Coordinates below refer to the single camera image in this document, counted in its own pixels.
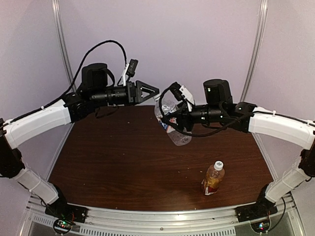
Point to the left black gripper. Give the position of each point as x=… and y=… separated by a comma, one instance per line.
x=134, y=92

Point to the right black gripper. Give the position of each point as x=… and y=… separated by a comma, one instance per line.
x=181, y=115

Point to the white water bottle cap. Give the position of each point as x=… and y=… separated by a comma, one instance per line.
x=157, y=97

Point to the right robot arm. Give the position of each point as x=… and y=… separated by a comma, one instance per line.
x=248, y=118

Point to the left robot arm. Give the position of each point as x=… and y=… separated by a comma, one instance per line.
x=92, y=94

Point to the white tea bottle cap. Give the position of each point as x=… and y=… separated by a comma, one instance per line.
x=218, y=165

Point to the amber tea bottle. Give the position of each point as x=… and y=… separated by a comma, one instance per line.
x=212, y=180

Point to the right circuit board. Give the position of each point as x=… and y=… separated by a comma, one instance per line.
x=261, y=226

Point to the circuit board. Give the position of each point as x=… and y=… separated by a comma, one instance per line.
x=62, y=226
x=261, y=226

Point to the left circuit board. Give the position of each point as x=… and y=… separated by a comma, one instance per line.
x=62, y=226

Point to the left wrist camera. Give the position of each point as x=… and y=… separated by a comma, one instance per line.
x=128, y=72

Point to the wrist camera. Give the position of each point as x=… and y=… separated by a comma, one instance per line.
x=128, y=72
x=181, y=93

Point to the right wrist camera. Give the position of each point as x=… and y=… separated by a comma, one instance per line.
x=181, y=93

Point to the left aluminium frame post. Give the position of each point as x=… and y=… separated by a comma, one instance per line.
x=62, y=43

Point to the aluminium frame post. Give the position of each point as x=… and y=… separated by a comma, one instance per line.
x=260, y=29
x=62, y=43

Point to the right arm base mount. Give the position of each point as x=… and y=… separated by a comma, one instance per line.
x=260, y=209

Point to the right aluminium frame post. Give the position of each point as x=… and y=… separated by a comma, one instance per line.
x=260, y=29

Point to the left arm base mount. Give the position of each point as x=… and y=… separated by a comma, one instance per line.
x=63, y=210

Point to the front aluminium rail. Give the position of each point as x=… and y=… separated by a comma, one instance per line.
x=220, y=221

